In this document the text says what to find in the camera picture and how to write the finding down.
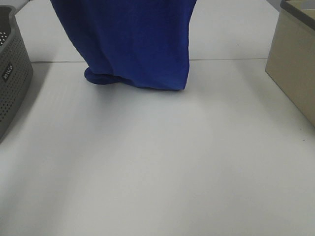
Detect blue microfiber towel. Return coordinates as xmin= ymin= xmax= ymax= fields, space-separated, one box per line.
xmin=51 ymin=0 xmax=196 ymax=90

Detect beige storage box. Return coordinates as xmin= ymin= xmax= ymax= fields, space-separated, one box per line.
xmin=265 ymin=0 xmax=315 ymax=124

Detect grey perforated plastic basket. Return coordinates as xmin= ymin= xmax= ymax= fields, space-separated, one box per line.
xmin=0 ymin=4 xmax=33 ymax=137

